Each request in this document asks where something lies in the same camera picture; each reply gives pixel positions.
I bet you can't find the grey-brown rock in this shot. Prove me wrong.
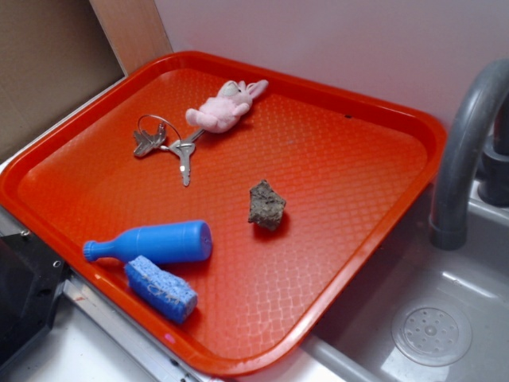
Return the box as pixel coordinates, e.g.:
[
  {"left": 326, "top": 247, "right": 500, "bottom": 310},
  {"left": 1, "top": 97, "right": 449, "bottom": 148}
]
[{"left": 247, "top": 179, "right": 286, "bottom": 232}]

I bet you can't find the blue plastic toy bottle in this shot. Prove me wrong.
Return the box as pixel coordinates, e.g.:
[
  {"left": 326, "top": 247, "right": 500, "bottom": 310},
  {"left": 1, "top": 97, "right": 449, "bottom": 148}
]
[{"left": 83, "top": 220, "right": 212, "bottom": 264}]

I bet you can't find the long silver key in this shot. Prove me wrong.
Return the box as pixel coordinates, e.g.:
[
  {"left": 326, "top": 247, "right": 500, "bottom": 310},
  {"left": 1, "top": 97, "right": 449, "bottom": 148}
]
[{"left": 170, "top": 141, "right": 196, "bottom": 187}]

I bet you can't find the pink plush bunny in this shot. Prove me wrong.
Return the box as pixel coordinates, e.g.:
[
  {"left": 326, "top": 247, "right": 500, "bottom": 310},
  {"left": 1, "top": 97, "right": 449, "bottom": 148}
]
[{"left": 185, "top": 80, "right": 269, "bottom": 134}]

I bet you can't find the orange plastic tray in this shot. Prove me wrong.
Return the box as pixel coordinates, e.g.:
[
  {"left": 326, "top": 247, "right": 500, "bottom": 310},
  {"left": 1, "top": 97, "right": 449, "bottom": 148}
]
[{"left": 1, "top": 52, "right": 446, "bottom": 377}]

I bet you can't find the silver key cluster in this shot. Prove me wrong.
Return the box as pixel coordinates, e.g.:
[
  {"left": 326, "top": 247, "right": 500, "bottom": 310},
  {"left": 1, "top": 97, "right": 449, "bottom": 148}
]
[{"left": 134, "top": 123, "right": 166, "bottom": 158}]

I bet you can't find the blue sponge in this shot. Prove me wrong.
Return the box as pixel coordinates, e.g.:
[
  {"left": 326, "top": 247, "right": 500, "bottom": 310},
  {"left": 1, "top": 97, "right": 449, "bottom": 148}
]
[{"left": 125, "top": 256, "right": 198, "bottom": 324}]

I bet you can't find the light wooden board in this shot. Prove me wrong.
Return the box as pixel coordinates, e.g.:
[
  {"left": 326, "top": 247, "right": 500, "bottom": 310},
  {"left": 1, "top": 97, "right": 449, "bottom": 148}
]
[{"left": 91, "top": 0, "right": 173, "bottom": 76}]

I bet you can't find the grey toy sink basin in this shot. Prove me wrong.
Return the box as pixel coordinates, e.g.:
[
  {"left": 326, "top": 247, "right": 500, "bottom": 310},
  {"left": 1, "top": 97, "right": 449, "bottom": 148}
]
[{"left": 301, "top": 178, "right": 509, "bottom": 382}]

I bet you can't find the grey toy faucet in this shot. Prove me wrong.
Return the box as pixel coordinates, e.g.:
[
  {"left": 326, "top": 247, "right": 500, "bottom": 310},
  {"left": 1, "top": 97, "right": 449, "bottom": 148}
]
[{"left": 429, "top": 58, "right": 508, "bottom": 250}]

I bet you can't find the grey sink drain strainer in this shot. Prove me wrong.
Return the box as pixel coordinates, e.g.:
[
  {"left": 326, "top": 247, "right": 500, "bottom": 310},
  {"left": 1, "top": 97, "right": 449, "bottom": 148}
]
[{"left": 391, "top": 301, "right": 472, "bottom": 367}]

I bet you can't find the brown cardboard panel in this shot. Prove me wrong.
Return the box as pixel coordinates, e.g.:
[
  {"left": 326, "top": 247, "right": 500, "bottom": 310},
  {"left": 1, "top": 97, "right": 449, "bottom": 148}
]
[{"left": 1, "top": 1, "right": 123, "bottom": 160}]

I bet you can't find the silver key ring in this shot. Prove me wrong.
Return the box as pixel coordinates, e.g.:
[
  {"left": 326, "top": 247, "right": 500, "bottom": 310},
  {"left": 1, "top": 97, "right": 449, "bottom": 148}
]
[{"left": 138, "top": 114, "right": 184, "bottom": 150}]

